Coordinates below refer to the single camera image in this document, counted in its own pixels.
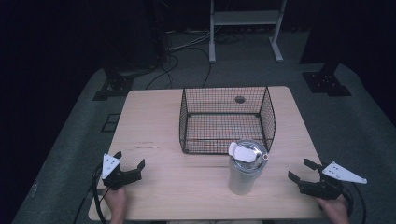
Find white floor cable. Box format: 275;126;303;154
167;30;213;52

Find black rectangular floor frame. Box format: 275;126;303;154
100;113;121;133

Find steel tumbler with white lid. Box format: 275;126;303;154
227;138;269;197

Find white metal stand frame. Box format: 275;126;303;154
208;0;288;64

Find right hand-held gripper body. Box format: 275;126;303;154
297;161;368;201

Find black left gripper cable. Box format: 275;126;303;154
91;164;109;224

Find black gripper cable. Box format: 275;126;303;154
91;164;109;224
341;182;368;224

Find black stand base plate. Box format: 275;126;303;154
301;61;353;98
92;65;138;102

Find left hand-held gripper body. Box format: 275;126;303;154
101;153;144;191

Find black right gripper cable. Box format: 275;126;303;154
341;182;368;224

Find black floor cable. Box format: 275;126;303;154
144;46;213;91

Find black wire basket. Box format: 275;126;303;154
178;86;277;156

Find person's left hand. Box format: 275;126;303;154
104;186;129;224

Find person's right hand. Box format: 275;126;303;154
317;193;350;224

